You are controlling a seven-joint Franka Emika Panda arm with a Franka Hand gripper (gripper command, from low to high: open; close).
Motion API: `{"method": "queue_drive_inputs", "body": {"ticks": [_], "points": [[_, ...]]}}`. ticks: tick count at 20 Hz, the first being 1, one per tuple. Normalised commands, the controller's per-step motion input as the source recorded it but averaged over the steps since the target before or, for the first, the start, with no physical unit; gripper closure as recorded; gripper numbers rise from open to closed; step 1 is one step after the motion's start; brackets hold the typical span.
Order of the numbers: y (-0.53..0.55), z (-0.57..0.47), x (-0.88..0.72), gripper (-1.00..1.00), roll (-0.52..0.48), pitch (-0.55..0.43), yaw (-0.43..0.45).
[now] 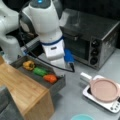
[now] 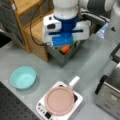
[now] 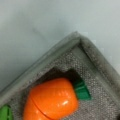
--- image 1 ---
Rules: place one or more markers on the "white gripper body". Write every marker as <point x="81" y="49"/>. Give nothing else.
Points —
<point x="55" y="54"/>

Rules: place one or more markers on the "orange toy carrot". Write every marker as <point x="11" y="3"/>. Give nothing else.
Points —
<point x="50" y="78"/>

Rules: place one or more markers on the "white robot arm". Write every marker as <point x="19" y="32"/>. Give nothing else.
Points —
<point x="37" y="17"/>

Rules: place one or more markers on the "green toy vegetable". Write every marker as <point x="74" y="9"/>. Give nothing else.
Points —
<point x="39" y="71"/>

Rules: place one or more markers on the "grey metal drawer bin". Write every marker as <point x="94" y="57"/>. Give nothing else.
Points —
<point x="54" y="88"/>

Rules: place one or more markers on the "yellow toy vegetable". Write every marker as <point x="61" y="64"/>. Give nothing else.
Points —
<point x="29" y="65"/>

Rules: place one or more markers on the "stainless toaster oven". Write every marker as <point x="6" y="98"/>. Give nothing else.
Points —
<point x="91" y="39"/>

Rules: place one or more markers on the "wooden shelf cabinet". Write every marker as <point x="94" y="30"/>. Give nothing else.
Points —
<point x="32" y="99"/>

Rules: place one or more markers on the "pink frying pan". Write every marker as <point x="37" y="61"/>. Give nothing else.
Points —
<point x="103" y="89"/>

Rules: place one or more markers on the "teal bowl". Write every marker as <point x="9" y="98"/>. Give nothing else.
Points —
<point x="82" y="117"/>

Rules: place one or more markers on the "white induction cooker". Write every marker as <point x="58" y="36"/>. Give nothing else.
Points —
<point x="113" y="106"/>

